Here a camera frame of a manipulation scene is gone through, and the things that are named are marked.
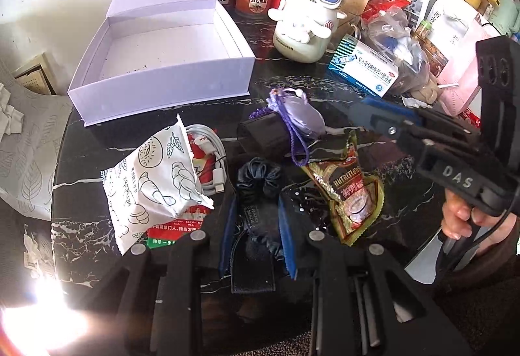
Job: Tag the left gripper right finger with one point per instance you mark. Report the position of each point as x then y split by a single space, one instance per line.
293 234

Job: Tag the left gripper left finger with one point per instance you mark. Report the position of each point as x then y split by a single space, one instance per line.
230 212

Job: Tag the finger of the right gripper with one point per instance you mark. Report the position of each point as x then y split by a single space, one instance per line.
409 114
372 119

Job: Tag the red snack packet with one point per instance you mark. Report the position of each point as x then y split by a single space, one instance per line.
168 233

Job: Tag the black hair scrunchie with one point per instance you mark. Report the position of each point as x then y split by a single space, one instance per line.
258 187

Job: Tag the gold cereal packet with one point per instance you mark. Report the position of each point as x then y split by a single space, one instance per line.
355 200

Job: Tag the purple corded sachet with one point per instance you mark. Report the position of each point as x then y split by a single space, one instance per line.
301 119

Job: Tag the black pouch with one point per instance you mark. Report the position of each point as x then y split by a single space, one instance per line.
265 136

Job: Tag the right hand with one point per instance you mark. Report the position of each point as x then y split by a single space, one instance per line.
456 222

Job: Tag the blue white medicine box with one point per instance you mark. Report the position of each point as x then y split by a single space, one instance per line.
363 67

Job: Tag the clear plastic bag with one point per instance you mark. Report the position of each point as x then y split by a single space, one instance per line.
388 33

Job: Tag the pink paper bag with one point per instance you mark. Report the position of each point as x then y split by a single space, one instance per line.
456 27

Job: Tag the white astronaut thermos jug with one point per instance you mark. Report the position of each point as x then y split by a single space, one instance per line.
304 28

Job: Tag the white open gift box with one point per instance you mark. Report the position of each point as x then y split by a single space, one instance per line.
153 54

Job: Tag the grey leaf pattern cloth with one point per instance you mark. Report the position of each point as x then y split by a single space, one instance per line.
29 159

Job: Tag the white crumpled tissue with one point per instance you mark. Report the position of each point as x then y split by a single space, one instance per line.
11 120

